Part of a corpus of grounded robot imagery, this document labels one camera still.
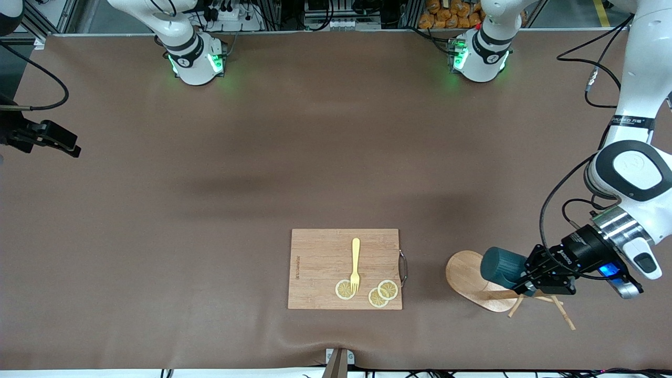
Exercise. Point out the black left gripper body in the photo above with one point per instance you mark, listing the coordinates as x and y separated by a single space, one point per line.
584 249

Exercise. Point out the dark green cup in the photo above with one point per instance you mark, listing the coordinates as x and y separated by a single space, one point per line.
501 266

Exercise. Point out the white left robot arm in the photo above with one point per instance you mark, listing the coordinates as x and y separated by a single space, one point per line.
635 173

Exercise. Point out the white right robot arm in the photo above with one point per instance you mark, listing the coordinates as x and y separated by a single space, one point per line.
194 63

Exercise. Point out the wooden cup rack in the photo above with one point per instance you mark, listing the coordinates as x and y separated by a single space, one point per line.
464 275

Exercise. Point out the lemon slice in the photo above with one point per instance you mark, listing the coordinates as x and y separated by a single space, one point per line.
375 300
344 290
388 289

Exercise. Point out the brown table mat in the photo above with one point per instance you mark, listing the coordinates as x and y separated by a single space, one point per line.
157 289

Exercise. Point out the yellow fork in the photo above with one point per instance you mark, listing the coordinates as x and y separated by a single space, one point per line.
356 257

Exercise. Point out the white power strip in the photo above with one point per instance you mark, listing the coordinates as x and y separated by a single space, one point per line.
231 21

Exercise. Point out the wooden cutting board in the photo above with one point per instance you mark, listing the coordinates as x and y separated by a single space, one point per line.
320 262

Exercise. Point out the orange snack bags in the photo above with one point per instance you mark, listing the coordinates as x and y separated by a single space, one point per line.
446 18

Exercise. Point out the grey electronics box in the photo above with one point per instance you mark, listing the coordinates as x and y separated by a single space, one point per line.
341 23

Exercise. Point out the aluminium frame profile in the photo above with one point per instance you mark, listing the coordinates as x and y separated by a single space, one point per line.
52 16

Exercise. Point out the metal bracket with post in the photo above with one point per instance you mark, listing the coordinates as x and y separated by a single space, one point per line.
338 362

